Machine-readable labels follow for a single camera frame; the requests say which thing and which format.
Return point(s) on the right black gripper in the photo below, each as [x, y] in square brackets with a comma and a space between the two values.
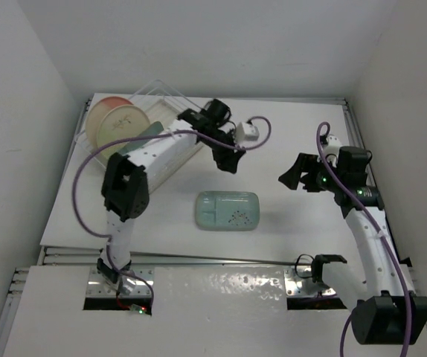
[305, 163]

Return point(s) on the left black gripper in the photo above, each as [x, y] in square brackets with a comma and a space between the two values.
[226, 159]

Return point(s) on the teal dotted rectangular plate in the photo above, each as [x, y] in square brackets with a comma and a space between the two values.
[227, 211]

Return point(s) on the teal divided rectangular plate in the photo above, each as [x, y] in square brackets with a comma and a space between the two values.
[154, 129]

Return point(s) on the green and cream round plate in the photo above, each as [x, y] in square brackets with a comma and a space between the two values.
[122, 122]

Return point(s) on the pink and cream round plate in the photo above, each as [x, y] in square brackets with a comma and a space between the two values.
[98, 112]

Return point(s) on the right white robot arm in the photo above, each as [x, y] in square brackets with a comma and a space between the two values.
[384, 309]

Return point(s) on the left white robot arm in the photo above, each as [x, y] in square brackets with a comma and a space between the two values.
[127, 181]

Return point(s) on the white front cover board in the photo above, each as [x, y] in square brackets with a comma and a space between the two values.
[197, 311]

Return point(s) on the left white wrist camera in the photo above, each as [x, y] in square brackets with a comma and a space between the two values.
[246, 131]

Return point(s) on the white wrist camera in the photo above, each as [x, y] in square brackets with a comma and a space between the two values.
[246, 131]
[331, 147]

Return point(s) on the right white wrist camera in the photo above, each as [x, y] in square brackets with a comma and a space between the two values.
[331, 147]

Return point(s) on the clear wire dish rack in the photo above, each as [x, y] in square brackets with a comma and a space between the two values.
[159, 101]

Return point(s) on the aluminium table frame rails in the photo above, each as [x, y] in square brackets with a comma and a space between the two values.
[355, 138]

